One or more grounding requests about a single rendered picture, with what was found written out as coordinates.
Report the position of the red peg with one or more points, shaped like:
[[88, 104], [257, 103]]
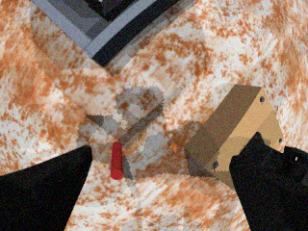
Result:
[[116, 163]]

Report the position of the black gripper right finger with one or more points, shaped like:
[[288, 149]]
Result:
[[271, 202]]

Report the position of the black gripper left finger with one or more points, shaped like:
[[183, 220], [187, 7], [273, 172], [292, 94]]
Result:
[[41, 197]]

